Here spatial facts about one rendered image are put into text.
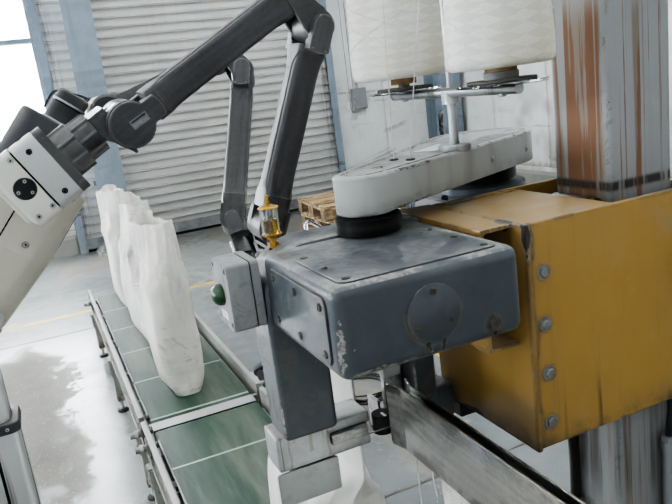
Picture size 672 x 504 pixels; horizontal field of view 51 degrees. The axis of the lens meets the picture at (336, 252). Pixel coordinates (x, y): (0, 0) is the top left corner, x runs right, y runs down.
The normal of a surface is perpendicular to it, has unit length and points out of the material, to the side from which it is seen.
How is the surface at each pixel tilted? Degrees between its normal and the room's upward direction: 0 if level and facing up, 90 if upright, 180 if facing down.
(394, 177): 90
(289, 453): 90
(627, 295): 90
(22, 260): 115
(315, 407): 90
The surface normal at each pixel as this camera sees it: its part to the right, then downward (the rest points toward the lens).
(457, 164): 0.75, 0.07
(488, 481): -0.90, 0.21
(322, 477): 0.40, 0.17
